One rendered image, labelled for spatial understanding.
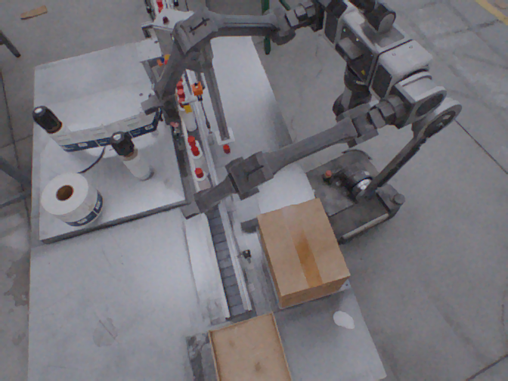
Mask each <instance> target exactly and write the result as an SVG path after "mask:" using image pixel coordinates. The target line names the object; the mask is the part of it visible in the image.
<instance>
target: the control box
mask: <svg viewBox="0 0 508 381"><path fill-rule="evenodd" d="M191 15H192V14H190V13H186V12H181V11H173V10H169V9H165V8H164V9H163V10H162V11H161V13H160V15H159V16H158V17H157V19H156V20H155V21H154V23H153V28H154V31H155V33H156V37H157V38H158V41H159V44H160V47H161V49H162V51H163V54H164V58H165V60H166V59H169V56H170V54H171V52H172V43H173V42H172V38H171V36H170V33H172V30H173V28H174V25H175V23H177V21H180V20H186V19H188V18H189V17H190V16H191ZM164 16H167V17H168V19H169V20H170V24H169V25H164V24H163V17H164ZM208 45H209V47H210V51H211V55H212V59H213V58H214V54H213V50H212V44H211V41H210V42H208ZM186 70H190V71H193V72H197V73H203V66H202V64H201V63H200V59H199V60H198V62H197V63H195V64H191V65H187V68H186Z"/></svg>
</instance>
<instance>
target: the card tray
mask: <svg viewBox="0 0 508 381"><path fill-rule="evenodd" d="M207 331H209V338H210V342H211V346H212V354H213V358H214V362H215V369H216V373H217V377H218V381H293V379H292V377H291V373H290V369H289V366H288V363H287V359H286V355H285V352H284V349H283V344H282V342H281V338H280V334H279V331H278V328H277V324H276V320H275V318H274V313H273V311H272V313H268V314H264V315H261V316H258V317H254V318H250V319H248V320H245V321H241V322H238V323H235V324H231V325H228V326H226V327H221V328H218V329H215V330H211V331H210V330H207Z"/></svg>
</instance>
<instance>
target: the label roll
mask: <svg viewBox="0 0 508 381"><path fill-rule="evenodd" d="M42 205H43V207H44V208H45V210H46V211H47V212H49V213H51V214H52V215H54V216H55V217H57V218H59V219H60V220H61V221H63V222H65V223H66V224H68V225H70V226H73V227H81V226H84V225H87V224H89V223H91V222H92V221H94V220H95V219H96V218H97V217H98V216H99V215H100V214H101V211H102V209H103V207H104V198H103V196H102V194H101V193H100V192H99V191H98V190H97V189H96V188H95V187H94V186H92V185H91V184H90V183H89V182H88V181H87V180H85V178H84V177H83V176H82V175H80V174H79V173H76V172H65V173H63V174H60V175H58V176H56V177H55V178H54V179H53V180H52V181H50V182H49V183H48V185H47V186H46V187H45V189H44V191H43V193H42Z"/></svg>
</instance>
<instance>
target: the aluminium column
mask: <svg viewBox="0 0 508 381"><path fill-rule="evenodd" d="M201 54H202V55H201V56H200V63H201V64H205V63H210V62H213V61H212V55H211V51H210V47H209V45H208V43H207V44H206V46H205V47H204V48H203V49H202V50H201ZM203 76H204V79H205V82H206V87H207V90H208V93H209V96H210V98H211V102H212V107H213V110H214V113H215V118H216V121H217V125H218V130H219V133H220V136H221V140H222V141H224V140H227V139H230V135H229V132H228V126H227V122H226V118H225V112H224V108H223V105H222V101H221V95H220V91H219V88H218V82H217V79H216V74H215V69H214V67H213V68H211V69H207V70H203Z"/></svg>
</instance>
